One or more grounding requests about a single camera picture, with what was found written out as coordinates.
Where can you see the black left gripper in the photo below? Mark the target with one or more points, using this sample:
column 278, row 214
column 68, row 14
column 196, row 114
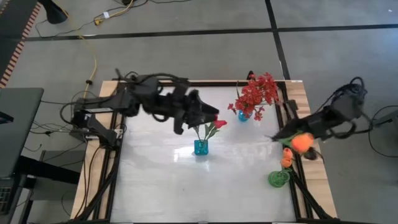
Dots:
column 183, row 109

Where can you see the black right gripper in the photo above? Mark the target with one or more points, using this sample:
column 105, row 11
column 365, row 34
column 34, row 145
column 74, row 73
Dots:
column 320, row 124

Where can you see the orange artificial tulip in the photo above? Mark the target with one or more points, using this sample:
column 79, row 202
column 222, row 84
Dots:
column 288, row 153
column 286, row 162
column 302, row 142

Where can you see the flower stem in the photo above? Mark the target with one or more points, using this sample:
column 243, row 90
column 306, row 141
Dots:
column 220, row 123

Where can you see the red blossom flower bunch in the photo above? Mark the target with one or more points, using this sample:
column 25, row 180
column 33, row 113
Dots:
column 265, row 88
column 248, row 99

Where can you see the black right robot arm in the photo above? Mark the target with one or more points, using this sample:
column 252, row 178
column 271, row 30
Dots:
column 345, row 107

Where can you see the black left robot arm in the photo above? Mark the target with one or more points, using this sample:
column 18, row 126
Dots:
column 136, row 93

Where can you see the tall blue glass vase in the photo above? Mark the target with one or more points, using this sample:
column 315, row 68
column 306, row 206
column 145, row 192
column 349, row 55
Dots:
column 201, row 148

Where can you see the small blue glass vase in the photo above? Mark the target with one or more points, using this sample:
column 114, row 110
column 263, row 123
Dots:
column 243, row 117

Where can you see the green glass vase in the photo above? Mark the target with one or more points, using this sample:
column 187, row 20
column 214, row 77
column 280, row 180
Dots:
column 278, row 180

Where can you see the grey operator desk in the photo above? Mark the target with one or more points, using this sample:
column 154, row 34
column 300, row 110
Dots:
column 21, row 130

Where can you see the black mat striped edge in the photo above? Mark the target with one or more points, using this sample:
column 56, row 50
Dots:
column 9, row 31

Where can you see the black aluminium table frame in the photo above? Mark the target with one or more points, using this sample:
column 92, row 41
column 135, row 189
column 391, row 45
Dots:
column 217, row 83

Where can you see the black frame bracket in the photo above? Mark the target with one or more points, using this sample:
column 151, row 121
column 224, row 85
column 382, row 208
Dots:
column 251, row 76

